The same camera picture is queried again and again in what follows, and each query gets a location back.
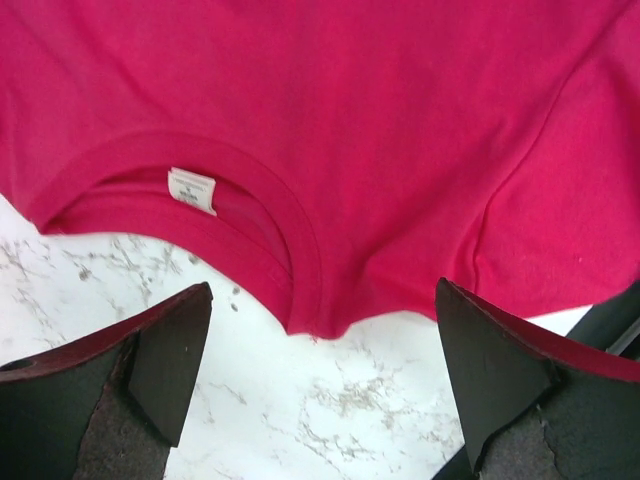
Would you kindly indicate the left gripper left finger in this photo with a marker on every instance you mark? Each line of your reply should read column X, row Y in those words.
column 110, row 405

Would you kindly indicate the pink red t shirt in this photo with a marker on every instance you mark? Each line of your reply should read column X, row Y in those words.
column 337, row 158

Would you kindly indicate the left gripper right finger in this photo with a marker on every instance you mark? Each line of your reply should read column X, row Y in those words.
column 534, row 404

